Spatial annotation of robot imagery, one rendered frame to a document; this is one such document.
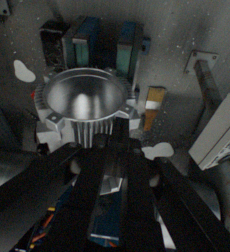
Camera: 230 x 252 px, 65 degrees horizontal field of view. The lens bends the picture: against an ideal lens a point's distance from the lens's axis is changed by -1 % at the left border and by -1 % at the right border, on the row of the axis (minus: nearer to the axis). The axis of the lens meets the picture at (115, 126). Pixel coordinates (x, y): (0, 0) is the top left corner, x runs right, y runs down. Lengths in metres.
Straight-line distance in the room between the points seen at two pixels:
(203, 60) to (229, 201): 0.44
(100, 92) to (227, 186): 0.52
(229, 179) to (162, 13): 0.56
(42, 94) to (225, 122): 0.32
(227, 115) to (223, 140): 0.05
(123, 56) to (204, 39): 0.22
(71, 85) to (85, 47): 0.09
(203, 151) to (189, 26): 0.30
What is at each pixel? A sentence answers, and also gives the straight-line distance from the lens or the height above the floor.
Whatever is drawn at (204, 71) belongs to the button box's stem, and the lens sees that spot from 0.52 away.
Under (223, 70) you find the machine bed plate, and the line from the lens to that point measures 0.61.
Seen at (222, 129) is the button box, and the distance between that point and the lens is 0.35.
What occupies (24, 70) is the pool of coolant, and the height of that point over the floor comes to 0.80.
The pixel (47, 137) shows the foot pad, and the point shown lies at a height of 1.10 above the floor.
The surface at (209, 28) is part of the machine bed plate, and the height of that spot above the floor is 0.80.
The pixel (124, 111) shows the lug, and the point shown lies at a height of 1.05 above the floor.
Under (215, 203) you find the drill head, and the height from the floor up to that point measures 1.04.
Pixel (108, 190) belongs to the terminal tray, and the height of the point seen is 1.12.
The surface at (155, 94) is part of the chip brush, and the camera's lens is 0.61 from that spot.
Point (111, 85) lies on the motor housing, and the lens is 0.42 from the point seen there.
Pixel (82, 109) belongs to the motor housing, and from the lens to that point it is 0.49.
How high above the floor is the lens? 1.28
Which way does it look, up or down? 41 degrees down
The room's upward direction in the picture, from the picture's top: 170 degrees counter-clockwise
